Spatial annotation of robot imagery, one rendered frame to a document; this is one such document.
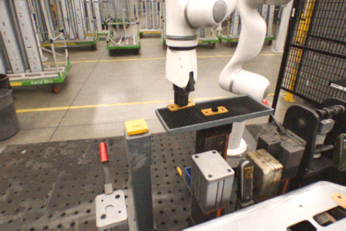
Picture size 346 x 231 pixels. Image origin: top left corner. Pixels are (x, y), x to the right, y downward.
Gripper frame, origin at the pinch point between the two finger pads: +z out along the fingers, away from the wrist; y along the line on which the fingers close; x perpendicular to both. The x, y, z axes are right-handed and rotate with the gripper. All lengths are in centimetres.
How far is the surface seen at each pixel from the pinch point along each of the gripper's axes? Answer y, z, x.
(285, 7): -382, -5, 594
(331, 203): 35.7, 22.5, 25.6
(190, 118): 2.1, 6.4, 2.2
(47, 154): -68, 53, -46
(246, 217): 27.5, 22.4, 2.9
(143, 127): 0.2, 6.4, -12.5
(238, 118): 9.4, 6.6, 15.0
